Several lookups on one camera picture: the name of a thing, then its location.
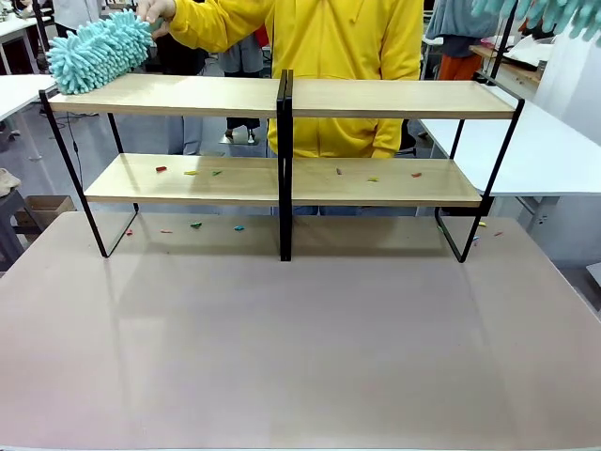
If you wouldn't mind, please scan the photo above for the teal chenille duster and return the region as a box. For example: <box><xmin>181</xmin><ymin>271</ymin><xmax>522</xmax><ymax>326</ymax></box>
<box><xmin>45</xmin><ymin>8</ymin><xmax>165</xmax><ymax>97</ymax></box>
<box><xmin>470</xmin><ymin>0</ymin><xmax>601</xmax><ymax>40</ymax></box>

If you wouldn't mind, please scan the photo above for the thin black hanging cable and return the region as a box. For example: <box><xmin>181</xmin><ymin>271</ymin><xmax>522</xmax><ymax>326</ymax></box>
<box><xmin>64</xmin><ymin>112</ymin><xmax>88</xmax><ymax>194</ymax></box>

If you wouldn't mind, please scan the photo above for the grey stool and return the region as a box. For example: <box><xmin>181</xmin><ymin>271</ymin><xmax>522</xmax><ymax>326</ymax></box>
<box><xmin>0</xmin><ymin>189</ymin><xmax>30</xmax><ymax>272</ymax></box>

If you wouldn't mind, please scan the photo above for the large white side table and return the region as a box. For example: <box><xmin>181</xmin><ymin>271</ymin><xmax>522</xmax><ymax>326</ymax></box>
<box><xmin>416</xmin><ymin>98</ymin><xmax>601</xmax><ymax>198</ymax></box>

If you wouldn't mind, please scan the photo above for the black stand pole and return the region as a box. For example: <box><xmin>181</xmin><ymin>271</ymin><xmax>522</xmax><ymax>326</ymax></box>
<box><xmin>474</xmin><ymin>0</ymin><xmax>520</xmax><ymax>88</ymax></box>

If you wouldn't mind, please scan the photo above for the black chair caster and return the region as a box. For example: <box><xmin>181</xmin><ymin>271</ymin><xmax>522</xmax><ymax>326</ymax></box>
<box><xmin>396</xmin><ymin>133</ymin><xmax>419</xmax><ymax>157</ymax></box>

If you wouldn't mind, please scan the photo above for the person's right forearm yellow sleeve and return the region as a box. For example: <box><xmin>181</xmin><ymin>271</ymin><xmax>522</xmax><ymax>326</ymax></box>
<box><xmin>167</xmin><ymin>0</ymin><xmax>279</xmax><ymax>55</ymax></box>

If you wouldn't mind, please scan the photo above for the white paper sheet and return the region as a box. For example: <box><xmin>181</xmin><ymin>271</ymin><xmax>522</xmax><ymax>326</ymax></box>
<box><xmin>503</xmin><ymin>35</ymin><xmax>558</xmax><ymax>65</ymax></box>

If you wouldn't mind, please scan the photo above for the orange garment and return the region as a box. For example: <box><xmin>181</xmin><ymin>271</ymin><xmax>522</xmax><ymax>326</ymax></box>
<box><xmin>438</xmin><ymin>52</ymin><xmax>485</xmax><ymax>83</ymax></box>

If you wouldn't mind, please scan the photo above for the white background desk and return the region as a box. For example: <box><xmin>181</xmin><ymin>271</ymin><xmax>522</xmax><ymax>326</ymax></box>
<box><xmin>0</xmin><ymin>14</ymin><xmax>54</xmax><ymax>76</ymax></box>

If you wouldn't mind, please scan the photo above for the background person in black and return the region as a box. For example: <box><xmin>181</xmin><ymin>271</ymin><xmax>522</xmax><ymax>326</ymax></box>
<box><xmin>155</xmin><ymin>33</ymin><xmax>210</xmax><ymax>156</ymax></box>

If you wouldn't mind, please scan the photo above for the wooden background table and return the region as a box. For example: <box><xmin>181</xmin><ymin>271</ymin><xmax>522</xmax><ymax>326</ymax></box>
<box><xmin>469</xmin><ymin>42</ymin><xmax>542</xmax><ymax>86</ymax></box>

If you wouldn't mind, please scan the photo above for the cardboard box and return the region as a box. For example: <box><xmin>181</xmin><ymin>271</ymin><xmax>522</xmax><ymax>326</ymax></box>
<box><xmin>16</xmin><ymin>194</ymin><xmax>77</xmax><ymax>230</ymax></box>

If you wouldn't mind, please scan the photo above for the person in yellow hoodie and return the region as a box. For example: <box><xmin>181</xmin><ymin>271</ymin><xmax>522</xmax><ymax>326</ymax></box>
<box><xmin>261</xmin><ymin>0</ymin><xmax>426</xmax><ymax>217</ymax></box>

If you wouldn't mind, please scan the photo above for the person's left forearm yellow sleeve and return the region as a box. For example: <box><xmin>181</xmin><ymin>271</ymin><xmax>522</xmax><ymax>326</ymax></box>
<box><xmin>373</xmin><ymin>117</ymin><xmax>406</xmax><ymax>162</ymax></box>

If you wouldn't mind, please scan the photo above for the background person in grey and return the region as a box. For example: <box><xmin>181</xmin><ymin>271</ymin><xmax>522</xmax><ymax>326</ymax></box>
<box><xmin>217</xmin><ymin>32</ymin><xmax>265</xmax><ymax>143</ymax></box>

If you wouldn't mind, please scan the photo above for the wooden shelf unit black frame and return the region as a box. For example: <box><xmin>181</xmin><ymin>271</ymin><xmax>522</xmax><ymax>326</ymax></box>
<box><xmin>276</xmin><ymin>69</ymin><xmax>526</xmax><ymax>263</ymax></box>
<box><xmin>39</xmin><ymin>69</ymin><xmax>295</xmax><ymax>262</ymax></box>

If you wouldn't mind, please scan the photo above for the grey blue hanging towel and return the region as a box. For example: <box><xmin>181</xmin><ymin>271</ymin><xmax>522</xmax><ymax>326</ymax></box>
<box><xmin>424</xmin><ymin>0</ymin><xmax>504</xmax><ymax>49</ymax></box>

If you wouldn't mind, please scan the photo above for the background person white coat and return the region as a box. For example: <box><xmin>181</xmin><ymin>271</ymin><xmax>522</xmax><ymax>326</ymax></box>
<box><xmin>51</xmin><ymin>0</ymin><xmax>114</xmax><ymax>32</ymax></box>

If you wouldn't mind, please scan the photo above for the beige cloth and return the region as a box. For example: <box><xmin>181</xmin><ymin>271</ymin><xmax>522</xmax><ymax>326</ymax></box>
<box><xmin>0</xmin><ymin>167</ymin><xmax>23</xmax><ymax>196</ymax></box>

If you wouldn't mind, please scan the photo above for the person's right hand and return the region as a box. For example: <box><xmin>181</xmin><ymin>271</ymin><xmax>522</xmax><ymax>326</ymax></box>
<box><xmin>135</xmin><ymin>0</ymin><xmax>177</xmax><ymax>39</ymax></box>

